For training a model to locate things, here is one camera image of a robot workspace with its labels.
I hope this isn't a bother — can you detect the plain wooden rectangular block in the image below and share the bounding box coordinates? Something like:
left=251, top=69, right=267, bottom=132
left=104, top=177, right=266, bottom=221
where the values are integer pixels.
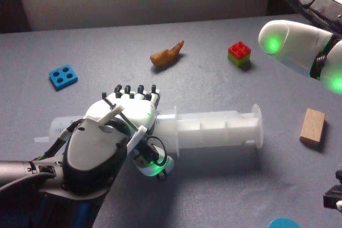
left=299, top=108, right=326, bottom=146

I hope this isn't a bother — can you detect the black wrist camera white bracket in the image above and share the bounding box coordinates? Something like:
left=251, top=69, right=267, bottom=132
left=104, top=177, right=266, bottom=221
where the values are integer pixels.
left=322, top=168, right=342, bottom=210

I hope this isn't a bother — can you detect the blue square four-hole block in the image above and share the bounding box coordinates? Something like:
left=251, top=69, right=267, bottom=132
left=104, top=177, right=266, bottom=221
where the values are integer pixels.
left=49, top=64, right=79, bottom=91

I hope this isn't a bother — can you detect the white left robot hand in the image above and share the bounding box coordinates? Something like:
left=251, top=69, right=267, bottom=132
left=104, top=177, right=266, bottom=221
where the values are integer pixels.
left=84, top=84, right=175, bottom=181

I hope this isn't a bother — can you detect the large translucent plastic syringe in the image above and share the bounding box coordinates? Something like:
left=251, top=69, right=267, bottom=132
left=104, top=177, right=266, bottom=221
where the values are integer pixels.
left=34, top=103, right=264, bottom=156

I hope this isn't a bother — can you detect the grey table cloth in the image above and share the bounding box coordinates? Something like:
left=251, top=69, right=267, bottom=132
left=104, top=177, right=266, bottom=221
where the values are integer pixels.
left=0, top=13, right=342, bottom=228

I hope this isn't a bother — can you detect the blue round disc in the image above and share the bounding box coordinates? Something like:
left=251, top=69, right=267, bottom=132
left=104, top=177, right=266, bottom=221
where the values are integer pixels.
left=268, top=217, right=300, bottom=228

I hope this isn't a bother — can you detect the brown toy food piece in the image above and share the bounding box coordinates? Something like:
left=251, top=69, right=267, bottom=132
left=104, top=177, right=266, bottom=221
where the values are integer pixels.
left=150, top=40, right=185, bottom=66

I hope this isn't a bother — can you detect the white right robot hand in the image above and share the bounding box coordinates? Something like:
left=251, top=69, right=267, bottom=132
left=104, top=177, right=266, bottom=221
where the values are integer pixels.
left=258, top=0, right=342, bottom=95

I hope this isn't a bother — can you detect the red and green toy brick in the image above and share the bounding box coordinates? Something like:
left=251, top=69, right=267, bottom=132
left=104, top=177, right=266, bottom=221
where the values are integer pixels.
left=228, top=41, right=252, bottom=67

